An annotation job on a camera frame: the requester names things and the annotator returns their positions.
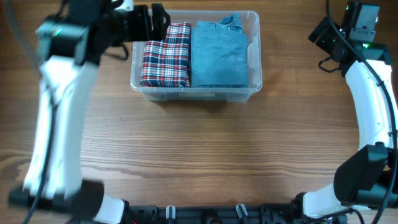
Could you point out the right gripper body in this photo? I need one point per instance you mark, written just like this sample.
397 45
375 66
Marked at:
331 36

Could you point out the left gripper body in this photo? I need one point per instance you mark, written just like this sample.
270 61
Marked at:
134 25

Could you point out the red plaid cloth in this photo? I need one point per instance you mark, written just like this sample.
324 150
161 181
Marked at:
166 63

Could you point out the blue denim jeans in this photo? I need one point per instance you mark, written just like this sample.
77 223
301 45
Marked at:
219 54

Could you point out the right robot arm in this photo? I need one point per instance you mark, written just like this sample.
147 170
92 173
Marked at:
368 179

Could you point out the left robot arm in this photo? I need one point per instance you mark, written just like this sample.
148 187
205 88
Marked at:
70 44

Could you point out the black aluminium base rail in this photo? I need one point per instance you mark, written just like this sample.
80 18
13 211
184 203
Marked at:
238 214

